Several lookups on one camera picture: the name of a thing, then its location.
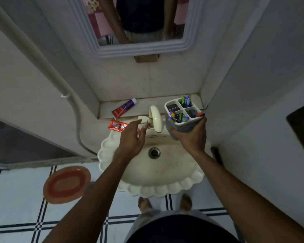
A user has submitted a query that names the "person's right hand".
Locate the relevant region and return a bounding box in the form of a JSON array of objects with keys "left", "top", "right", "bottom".
[{"left": 170, "top": 116, "right": 208, "bottom": 156}]

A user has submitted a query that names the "person's left hand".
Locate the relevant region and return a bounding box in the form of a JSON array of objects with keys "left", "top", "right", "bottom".
[{"left": 115, "top": 119, "right": 147, "bottom": 161}]

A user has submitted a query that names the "white grey toothbrush holder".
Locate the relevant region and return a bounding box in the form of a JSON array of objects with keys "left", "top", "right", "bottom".
[{"left": 164, "top": 97, "right": 203, "bottom": 134}]

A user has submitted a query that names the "person's left forearm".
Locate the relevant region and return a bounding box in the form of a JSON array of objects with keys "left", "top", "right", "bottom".
[{"left": 42, "top": 153, "right": 132, "bottom": 243}]

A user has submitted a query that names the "person's right forearm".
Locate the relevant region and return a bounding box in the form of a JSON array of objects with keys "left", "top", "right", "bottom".
[{"left": 189, "top": 149, "right": 304, "bottom": 243}]

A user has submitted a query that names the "white plastic tap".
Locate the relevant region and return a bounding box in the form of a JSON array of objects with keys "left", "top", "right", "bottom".
[{"left": 138, "top": 105, "right": 166, "bottom": 133}]

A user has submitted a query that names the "metal basin drain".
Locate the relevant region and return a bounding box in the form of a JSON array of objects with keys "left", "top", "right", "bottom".
[{"left": 148, "top": 147, "right": 161, "bottom": 160}]

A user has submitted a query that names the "flat red toothpaste tube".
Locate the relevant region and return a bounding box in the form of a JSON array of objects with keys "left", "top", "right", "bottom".
[{"left": 108, "top": 120, "right": 129, "bottom": 133}]

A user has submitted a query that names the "red purple toothpaste tube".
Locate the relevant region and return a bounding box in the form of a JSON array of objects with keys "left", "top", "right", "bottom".
[{"left": 111, "top": 98, "right": 137, "bottom": 120}]

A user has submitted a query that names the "white scalloped wash basin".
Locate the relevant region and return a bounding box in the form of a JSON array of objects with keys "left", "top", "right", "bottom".
[{"left": 97, "top": 121, "right": 213, "bottom": 198}]

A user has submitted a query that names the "person's right foot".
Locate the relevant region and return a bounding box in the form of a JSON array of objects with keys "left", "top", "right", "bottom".
[{"left": 180, "top": 194, "right": 193, "bottom": 211}]

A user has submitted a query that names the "person's foot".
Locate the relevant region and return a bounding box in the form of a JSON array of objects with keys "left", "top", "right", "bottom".
[
  {"left": 180, "top": 194, "right": 193, "bottom": 211},
  {"left": 138, "top": 196, "right": 153, "bottom": 213}
]

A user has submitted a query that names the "person's left foot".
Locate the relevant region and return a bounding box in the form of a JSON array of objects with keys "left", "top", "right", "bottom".
[{"left": 138, "top": 196, "right": 153, "bottom": 213}]

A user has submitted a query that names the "wooden block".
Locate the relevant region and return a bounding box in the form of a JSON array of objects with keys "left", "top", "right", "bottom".
[{"left": 134, "top": 54, "right": 159, "bottom": 63}]

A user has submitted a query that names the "oval orange red floor mat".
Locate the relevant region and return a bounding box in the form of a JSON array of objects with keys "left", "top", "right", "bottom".
[{"left": 43, "top": 166, "right": 91, "bottom": 205}]

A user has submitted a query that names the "dark shirt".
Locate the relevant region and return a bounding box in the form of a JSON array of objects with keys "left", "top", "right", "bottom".
[{"left": 127, "top": 214, "right": 241, "bottom": 243}]

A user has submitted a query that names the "grey door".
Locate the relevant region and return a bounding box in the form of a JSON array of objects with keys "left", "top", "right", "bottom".
[{"left": 0, "top": 117, "right": 79, "bottom": 165}]

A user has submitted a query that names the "white framed wall mirror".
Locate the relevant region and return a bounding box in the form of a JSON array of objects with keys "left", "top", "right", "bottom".
[{"left": 67, "top": 0, "right": 207, "bottom": 58}]

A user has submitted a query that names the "grey wall pipe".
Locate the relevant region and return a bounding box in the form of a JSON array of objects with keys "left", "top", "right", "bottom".
[{"left": 0, "top": 0, "right": 99, "bottom": 157}]

